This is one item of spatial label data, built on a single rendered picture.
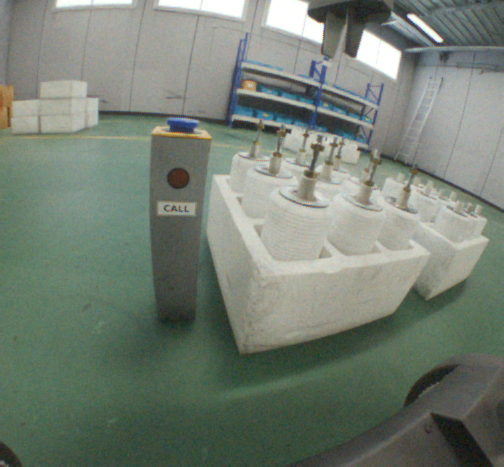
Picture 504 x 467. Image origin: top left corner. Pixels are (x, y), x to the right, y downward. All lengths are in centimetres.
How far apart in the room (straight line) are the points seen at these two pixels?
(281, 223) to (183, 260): 15
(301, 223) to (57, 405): 42
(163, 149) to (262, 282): 19
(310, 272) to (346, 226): 11
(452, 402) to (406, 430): 5
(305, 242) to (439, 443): 26
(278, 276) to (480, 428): 25
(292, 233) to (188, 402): 28
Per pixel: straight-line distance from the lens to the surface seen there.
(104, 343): 43
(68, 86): 275
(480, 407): 25
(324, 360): 45
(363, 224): 37
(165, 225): 31
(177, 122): 28
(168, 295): 39
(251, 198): 41
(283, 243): 31
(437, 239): 72
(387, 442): 20
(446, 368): 36
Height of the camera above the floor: 35
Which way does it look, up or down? 25 degrees down
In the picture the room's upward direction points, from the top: 11 degrees clockwise
